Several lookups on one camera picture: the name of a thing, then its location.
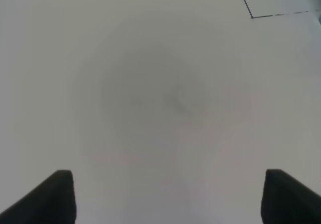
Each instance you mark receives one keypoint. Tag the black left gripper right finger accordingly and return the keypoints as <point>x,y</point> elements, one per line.
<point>286,200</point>

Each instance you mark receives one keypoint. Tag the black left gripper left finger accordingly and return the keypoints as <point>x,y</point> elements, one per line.
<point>52,201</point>

